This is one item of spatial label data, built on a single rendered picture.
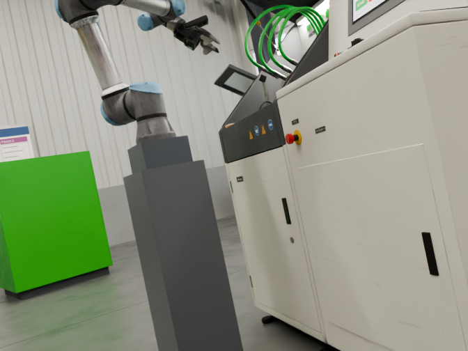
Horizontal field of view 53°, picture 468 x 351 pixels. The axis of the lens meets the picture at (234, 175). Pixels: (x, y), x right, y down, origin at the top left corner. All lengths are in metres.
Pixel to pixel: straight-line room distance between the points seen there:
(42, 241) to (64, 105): 3.98
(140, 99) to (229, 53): 8.13
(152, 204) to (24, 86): 6.98
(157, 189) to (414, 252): 0.86
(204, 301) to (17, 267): 3.29
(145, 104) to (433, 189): 1.05
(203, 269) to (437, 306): 0.82
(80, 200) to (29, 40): 4.31
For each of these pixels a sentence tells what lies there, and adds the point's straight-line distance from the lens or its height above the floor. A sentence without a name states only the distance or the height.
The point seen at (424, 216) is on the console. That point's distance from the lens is 1.15.
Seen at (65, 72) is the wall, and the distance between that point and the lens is 8.62.
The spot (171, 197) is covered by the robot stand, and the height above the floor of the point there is 0.69.
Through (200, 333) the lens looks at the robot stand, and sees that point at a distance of 1.72.
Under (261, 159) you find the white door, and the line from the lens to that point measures 1.87.
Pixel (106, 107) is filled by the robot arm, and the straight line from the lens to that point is 1.87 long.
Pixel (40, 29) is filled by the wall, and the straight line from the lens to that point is 8.82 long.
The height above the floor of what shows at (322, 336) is 0.09.
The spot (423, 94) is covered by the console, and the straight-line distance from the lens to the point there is 1.09.
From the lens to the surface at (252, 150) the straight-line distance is 1.94.
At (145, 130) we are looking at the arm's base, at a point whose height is 0.94.
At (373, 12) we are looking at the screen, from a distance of 1.61.
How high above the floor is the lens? 0.71
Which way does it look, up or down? level
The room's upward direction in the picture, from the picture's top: 12 degrees counter-clockwise
